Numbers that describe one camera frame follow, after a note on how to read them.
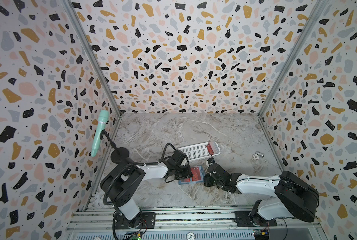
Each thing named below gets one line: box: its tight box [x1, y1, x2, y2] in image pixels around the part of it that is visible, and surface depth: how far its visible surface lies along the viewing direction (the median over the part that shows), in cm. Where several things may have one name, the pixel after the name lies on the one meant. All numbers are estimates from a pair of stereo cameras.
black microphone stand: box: [100, 129, 130, 164], surface depth 97 cm
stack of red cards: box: [206, 141, 217, 155], surface depth 99 cm
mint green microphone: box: [91, 109, 110, 158], surface depth 75 cm
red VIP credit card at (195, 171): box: [190, 166, 201, 182], surface depth 90 cm
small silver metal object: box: [252, 151, 265, 160], surface depth 99 cm
